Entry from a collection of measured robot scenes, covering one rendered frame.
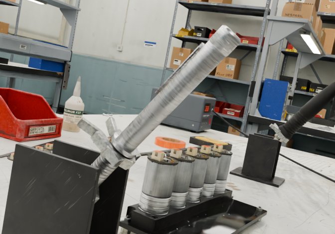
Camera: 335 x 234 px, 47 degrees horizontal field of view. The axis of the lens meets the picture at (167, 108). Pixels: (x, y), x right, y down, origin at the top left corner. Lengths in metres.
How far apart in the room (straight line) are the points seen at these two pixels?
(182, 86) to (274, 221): 0.28
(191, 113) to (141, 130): 0.81
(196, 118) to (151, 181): 0.70
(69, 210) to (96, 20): 6.22
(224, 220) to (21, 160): 0.20
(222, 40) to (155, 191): 0.16
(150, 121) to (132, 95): 5.66
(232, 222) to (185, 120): 0.67
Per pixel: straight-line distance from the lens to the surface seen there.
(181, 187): 0.33
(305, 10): 2.71
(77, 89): 0.72
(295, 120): 0.60
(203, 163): 0.35
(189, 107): 1.00
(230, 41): 0.18
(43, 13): 6.41
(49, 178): 0.21
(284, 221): 0.45
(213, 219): 0.36
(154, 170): 0.30
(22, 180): 0.22
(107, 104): 6.09
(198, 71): 0.18
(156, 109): 0.19
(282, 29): 2.46
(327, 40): 4.62
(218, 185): 0.40
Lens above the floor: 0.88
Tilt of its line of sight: 4 degrees down
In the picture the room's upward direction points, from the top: 11 degrees clockwise
